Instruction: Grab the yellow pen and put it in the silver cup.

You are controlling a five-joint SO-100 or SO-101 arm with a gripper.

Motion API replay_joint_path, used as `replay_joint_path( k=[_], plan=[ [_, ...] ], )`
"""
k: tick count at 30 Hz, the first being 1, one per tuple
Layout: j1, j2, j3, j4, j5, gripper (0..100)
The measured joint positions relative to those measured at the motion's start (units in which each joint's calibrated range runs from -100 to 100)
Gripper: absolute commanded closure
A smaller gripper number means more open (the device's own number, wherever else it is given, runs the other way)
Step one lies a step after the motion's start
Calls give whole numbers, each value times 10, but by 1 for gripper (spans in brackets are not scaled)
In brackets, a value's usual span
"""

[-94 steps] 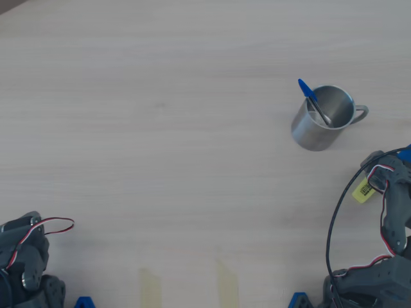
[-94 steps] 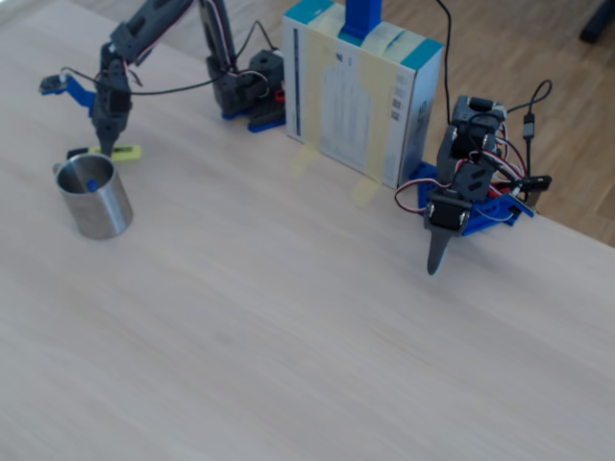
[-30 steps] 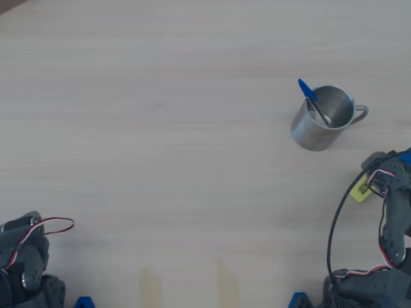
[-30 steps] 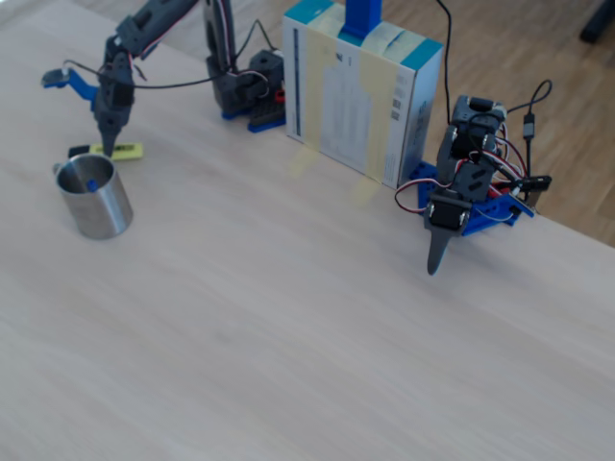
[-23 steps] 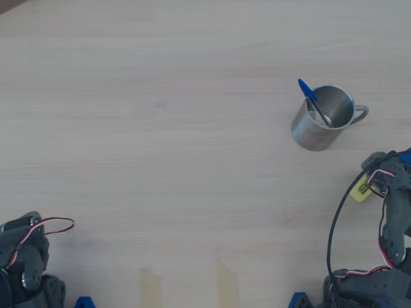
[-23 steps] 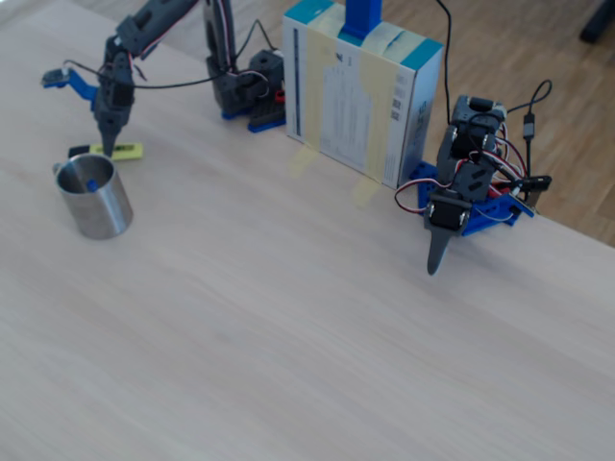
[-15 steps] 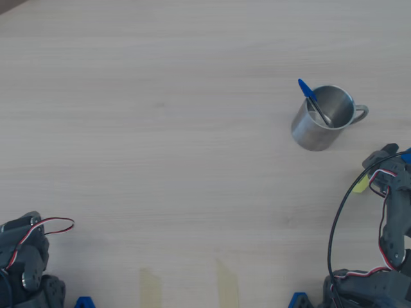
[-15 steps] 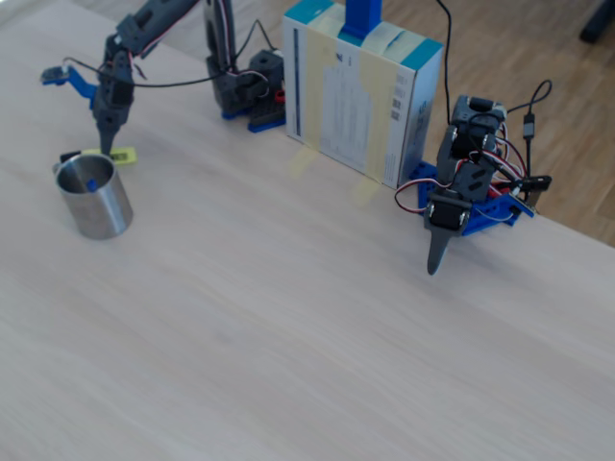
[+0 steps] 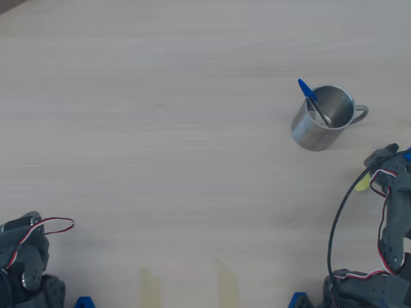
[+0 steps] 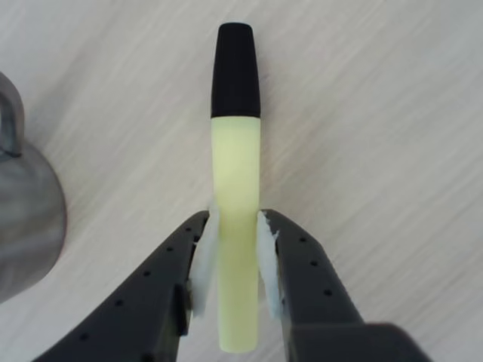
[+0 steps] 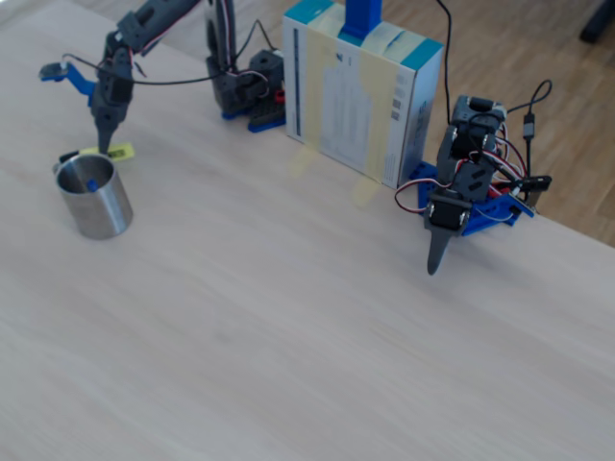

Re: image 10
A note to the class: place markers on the padded gripper finger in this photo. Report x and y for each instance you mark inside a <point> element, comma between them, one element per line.
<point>143,301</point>
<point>317,294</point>

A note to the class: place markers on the yellow highlighter pen black cap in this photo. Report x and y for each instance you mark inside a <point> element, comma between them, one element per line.
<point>235,169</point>

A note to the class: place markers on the silver metal cup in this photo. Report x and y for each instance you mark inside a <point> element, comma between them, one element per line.
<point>30,226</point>

